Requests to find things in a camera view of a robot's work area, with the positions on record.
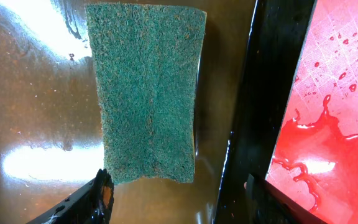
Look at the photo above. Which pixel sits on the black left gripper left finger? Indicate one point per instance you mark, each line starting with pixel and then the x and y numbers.
pixel 90 204

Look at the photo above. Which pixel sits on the green yellow sponge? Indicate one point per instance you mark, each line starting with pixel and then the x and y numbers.
pixel 146 60

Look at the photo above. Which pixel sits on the red plastic tray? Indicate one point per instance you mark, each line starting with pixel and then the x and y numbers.
pixel 316 158

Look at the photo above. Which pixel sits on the black water basin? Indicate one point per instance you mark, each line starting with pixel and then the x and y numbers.
pixel 50 126

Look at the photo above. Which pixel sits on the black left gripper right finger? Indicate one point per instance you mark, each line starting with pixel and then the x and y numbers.
pixel 267 205

